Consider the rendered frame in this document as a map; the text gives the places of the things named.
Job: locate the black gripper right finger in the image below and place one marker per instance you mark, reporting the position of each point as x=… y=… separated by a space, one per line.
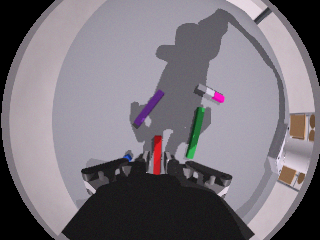
x=207 y=177

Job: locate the green rod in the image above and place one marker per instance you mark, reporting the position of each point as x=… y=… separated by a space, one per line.
x=195 y=132

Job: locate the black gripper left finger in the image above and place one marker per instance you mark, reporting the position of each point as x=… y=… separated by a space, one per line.
x=101 y=174

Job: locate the purple rod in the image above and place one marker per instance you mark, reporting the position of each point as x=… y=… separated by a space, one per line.
x=149 y=107

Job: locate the dark red rod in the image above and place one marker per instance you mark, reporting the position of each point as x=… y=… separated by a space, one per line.
x=157 y=154

